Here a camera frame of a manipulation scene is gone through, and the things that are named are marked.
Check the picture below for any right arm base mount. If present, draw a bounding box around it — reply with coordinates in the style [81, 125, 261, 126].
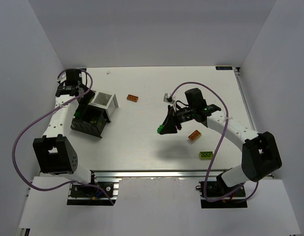
[195, 180, 248, 209]

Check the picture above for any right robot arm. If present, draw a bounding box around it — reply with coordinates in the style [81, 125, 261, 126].
[157, 88, 282, 192]

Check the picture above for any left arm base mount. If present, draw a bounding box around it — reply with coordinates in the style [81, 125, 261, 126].
[67, 181, 119, 206]

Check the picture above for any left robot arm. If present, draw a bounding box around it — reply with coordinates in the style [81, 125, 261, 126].
[33, 68, 94, 184]

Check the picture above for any white slotted container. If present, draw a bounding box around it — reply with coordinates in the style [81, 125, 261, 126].
[90, 90, 119, 123]

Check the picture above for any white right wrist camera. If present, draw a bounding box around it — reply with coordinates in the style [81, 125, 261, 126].
[164, 93, 176, 110]

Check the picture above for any black slotted container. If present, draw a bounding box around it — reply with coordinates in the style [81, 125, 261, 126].
[70, 105, 108, 138]

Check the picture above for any aluminium table edge rail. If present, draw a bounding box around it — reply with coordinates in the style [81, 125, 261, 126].
[90, 169, 233, 180]

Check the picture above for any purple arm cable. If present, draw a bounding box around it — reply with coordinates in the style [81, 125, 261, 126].
[170, 82, 259, 203]
[12, 69, 115, 206]

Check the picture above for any right side table rail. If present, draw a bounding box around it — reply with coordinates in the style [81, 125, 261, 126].
[233, 67, 256, 130]

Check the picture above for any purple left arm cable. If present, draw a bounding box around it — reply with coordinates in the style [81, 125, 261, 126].
[12, 69, 115, 206]

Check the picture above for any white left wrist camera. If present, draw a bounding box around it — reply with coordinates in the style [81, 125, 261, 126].
[56, 72, 66, 84]

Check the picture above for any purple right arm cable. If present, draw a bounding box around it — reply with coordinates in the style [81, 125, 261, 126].
[170, 82, 259, 203]

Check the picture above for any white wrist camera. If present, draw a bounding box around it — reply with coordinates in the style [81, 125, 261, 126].
[56, 72, 66, 84]
[164, 93, 176, 110]

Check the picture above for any lime long lego brick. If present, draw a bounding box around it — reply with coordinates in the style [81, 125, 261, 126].
[199, 151, 214, 160]

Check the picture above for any orange lego brick with lime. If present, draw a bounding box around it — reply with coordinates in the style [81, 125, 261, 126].
[188, 130, 202, 142]

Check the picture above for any brown lego brick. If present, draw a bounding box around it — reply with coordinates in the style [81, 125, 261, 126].
[127, 94, 138, 102]

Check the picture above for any green two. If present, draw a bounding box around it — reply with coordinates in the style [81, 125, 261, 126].
[74, 111, 81, 117]

